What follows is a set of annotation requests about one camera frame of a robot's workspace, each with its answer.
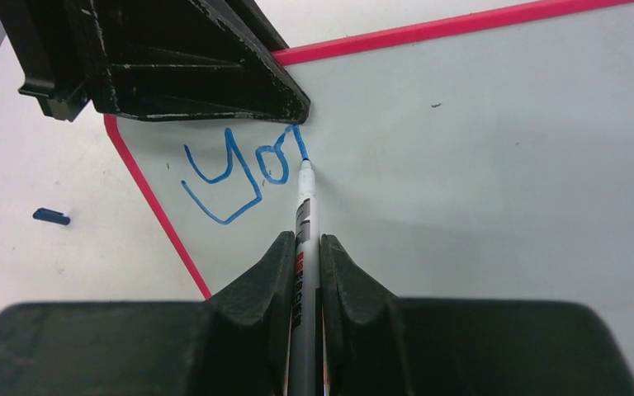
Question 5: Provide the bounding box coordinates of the white whiteboard marker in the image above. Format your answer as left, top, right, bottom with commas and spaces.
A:
287, 159, 324, 395

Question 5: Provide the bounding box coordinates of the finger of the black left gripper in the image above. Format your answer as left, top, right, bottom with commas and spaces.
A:
207, 0, 289, 55

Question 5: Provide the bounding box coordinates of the blue marker cap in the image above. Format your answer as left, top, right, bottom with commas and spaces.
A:
32, 208, 71, 226

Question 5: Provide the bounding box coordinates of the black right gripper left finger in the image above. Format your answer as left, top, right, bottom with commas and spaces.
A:
0, 231, 296, 395

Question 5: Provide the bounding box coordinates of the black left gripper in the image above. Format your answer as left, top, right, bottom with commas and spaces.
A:
0, 0, 310, 124

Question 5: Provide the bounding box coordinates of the pink framed whiteboard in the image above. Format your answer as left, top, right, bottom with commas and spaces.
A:
105, 1, 634, 371

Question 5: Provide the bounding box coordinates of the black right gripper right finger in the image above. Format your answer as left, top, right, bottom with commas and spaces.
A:
320, 234, 634, 395

